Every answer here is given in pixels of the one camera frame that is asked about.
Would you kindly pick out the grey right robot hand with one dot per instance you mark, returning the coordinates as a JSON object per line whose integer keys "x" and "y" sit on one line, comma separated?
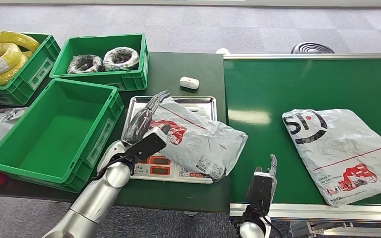
{"x": 273, "y": 164}

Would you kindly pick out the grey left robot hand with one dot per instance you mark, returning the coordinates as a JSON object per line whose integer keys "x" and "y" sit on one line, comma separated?
{"x": 138, "y": 126}

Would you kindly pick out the grey courier bag red print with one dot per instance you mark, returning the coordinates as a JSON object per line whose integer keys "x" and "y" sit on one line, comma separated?
{"x": 203, "y": 144}

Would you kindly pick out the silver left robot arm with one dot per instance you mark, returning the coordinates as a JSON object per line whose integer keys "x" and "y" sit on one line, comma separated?
{"x": 92, "y": 203}

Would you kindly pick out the green conveyor belt machine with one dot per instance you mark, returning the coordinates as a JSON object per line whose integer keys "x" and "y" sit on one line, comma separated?
{"x": 259, "y": 98}

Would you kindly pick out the steel scale tray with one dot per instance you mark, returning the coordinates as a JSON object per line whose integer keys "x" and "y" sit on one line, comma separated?
{"x": 138, "y": 101}

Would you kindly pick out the white electronic scale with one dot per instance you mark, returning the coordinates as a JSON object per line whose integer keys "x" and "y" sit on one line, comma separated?
{"x": 164, "y": 170}

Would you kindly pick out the small white rounded device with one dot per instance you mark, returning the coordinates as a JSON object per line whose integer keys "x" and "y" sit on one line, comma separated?
{"x": 189, "y": 82}

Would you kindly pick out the grey courier bag black logo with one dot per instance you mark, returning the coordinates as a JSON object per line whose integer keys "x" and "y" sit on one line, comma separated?
{"x": 341, "y": 151}

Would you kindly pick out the large green plastic crate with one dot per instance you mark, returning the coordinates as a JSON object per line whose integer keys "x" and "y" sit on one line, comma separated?
{"x": 52, "y": 141}

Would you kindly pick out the white table caster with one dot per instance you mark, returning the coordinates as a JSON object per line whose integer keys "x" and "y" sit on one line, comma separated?
{"x": 190, "y": 213}

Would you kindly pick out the white round object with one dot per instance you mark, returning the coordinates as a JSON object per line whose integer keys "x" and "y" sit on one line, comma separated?
{"x": 222, "y": 51}

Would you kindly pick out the black round ribbed base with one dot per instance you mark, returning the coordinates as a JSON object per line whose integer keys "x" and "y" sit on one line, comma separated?
{"x": 312, "y": 49}

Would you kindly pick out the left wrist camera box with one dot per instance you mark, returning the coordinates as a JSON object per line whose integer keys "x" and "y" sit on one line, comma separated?
{"x": 147, "y": 144}

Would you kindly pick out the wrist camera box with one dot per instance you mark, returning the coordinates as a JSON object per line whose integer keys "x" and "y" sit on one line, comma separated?
{"x": 259, "y": 192}
{"x": 147, "y": 144}

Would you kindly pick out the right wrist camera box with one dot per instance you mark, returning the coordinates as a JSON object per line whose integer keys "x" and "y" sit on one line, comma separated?
{"x": 259, "y": 192}

